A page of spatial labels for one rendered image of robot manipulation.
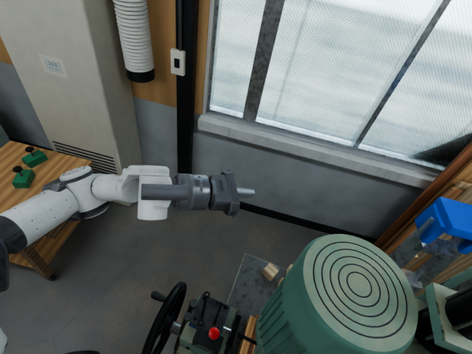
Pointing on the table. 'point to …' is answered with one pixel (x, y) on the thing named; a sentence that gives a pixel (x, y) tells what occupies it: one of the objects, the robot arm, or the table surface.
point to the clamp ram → (232, 333)
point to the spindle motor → (339, 303)
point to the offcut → (270, 272)
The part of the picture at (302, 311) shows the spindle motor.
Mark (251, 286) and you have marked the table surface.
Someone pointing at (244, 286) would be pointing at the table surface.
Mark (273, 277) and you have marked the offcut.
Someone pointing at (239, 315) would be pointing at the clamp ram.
